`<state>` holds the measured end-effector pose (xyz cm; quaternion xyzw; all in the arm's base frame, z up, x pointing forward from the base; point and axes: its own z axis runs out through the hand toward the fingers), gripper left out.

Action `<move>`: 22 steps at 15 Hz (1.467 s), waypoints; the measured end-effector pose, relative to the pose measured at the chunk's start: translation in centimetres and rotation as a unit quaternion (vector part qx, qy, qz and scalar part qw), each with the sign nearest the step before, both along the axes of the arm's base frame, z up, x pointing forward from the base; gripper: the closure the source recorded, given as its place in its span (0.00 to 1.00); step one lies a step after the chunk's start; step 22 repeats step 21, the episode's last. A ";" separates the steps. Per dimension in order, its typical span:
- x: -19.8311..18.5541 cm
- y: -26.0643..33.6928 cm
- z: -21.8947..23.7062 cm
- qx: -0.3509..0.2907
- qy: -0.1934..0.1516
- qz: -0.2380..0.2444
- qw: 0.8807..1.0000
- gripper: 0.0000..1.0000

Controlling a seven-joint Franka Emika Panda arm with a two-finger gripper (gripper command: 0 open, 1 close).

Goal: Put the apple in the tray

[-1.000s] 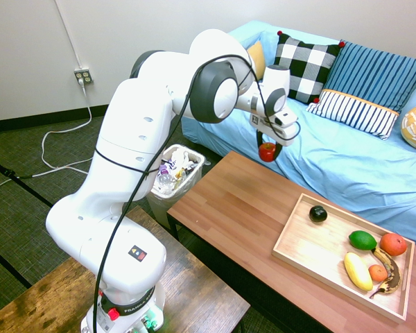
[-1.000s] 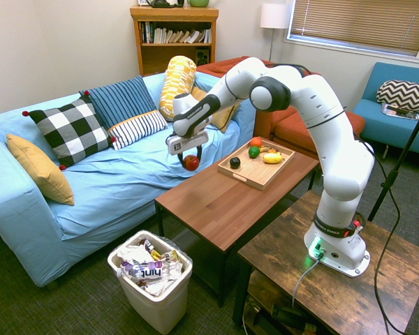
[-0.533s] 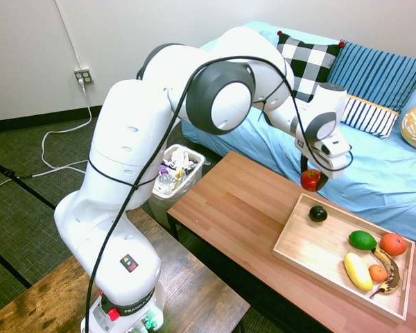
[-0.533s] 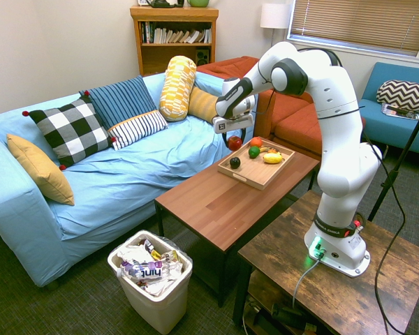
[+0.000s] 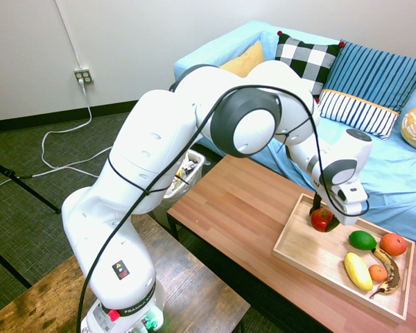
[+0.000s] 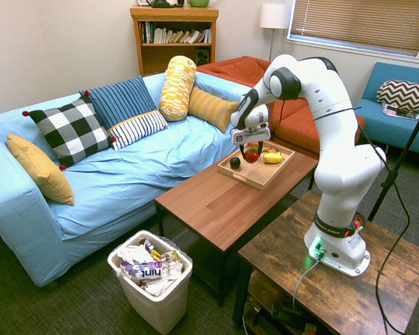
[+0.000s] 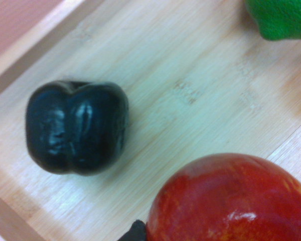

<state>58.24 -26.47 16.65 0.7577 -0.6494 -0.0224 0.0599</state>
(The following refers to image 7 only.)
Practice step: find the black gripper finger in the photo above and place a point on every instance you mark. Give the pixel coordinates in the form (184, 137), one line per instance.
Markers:
(136, 232)

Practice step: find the red apple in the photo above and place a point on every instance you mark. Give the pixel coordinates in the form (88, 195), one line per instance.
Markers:
(228, 200)

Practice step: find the light wooden tray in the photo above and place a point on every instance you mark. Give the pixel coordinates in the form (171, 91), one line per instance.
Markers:
(190, 100)

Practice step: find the reddish wooden coffee table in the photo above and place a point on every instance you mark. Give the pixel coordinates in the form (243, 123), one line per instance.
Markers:
(12, 22)

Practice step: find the green lime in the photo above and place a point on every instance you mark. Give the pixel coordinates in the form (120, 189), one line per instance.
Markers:
(281, 17)

